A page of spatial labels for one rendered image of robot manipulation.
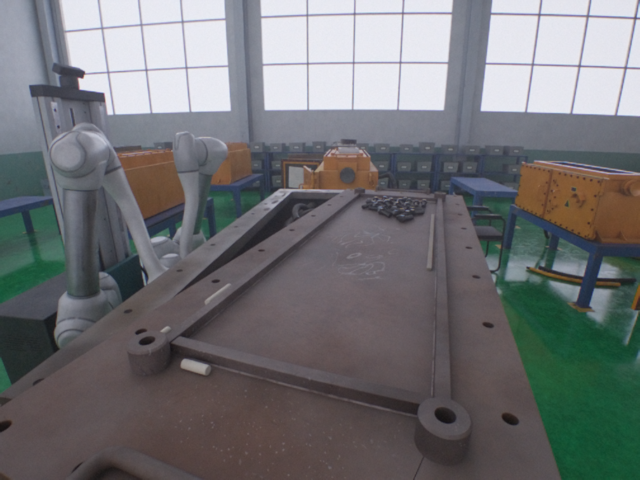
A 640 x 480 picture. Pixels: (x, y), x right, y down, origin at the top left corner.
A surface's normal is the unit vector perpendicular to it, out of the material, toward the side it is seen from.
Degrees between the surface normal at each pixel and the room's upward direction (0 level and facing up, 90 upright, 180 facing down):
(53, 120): 90
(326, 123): 90
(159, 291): 0
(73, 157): 84
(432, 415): 0
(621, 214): 90
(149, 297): 0
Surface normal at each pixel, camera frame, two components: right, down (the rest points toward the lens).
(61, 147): 0.36, 0.26
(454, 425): 0.00, -0.95
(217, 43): -0.09, 0.31
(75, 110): 0.99, 0.04
